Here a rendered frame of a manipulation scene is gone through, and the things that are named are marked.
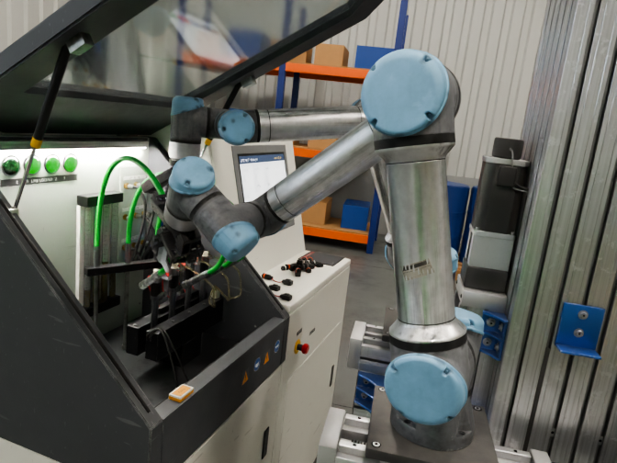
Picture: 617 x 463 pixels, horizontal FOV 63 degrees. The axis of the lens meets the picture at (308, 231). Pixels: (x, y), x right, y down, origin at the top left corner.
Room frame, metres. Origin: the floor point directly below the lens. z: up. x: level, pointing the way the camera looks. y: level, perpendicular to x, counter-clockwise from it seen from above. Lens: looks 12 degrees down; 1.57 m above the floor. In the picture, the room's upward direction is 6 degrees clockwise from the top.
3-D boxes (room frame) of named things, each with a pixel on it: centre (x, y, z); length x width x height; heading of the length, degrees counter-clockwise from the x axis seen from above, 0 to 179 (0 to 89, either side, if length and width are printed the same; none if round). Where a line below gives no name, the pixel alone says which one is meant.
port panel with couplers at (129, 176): (1.60, 0.56, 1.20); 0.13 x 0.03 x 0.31; 161
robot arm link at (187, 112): (1.26, 0.32, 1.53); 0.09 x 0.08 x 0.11; 108
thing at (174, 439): (1.21, 0.16, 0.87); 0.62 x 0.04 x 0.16; 161
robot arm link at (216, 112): (1.28, 0.22, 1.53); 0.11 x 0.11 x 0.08; 18
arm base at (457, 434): (0.85, -0.27, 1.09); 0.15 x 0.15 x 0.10
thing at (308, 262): (1.93, 0.01, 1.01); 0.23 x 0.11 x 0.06; 161
